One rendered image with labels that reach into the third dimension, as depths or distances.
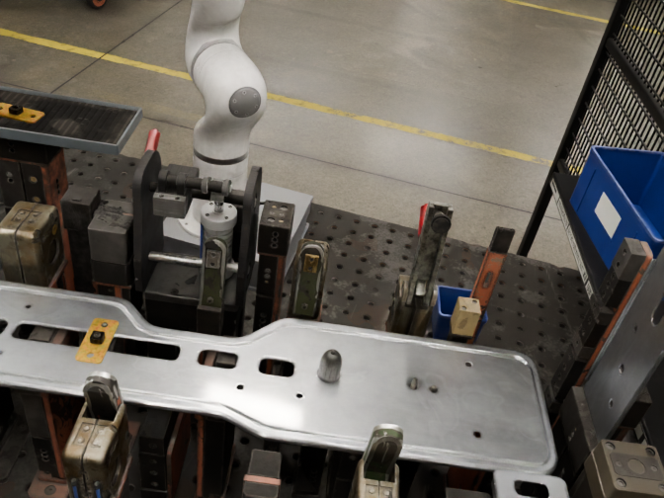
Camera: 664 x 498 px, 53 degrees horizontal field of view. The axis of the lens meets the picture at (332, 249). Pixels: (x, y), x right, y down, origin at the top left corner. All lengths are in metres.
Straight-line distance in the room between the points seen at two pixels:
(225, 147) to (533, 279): 0.85
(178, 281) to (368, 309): 0.53
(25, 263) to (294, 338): 0.44
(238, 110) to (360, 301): 0.54
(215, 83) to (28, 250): 0.46
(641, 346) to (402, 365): 0.33
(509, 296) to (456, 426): 0.76
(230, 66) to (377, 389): 0.67
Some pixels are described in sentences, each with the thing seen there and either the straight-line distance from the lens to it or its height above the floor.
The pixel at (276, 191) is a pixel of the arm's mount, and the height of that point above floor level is 0.80.
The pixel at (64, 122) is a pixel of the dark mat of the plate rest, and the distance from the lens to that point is 1.23.
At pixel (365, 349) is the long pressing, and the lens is 1.04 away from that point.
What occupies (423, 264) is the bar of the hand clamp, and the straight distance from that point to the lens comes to 1.04.
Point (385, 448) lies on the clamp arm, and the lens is 0.82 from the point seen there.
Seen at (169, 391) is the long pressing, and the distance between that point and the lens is 0.96.
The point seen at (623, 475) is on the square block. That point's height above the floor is 1.06.
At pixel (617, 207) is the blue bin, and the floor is 1.13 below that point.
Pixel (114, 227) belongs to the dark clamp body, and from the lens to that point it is 1.11.
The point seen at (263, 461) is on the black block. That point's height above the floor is 0.99.
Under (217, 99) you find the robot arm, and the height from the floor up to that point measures 1.16.
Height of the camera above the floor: 1.75
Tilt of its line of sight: 38 degrees down
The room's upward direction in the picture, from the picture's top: 10 degrees clockwise
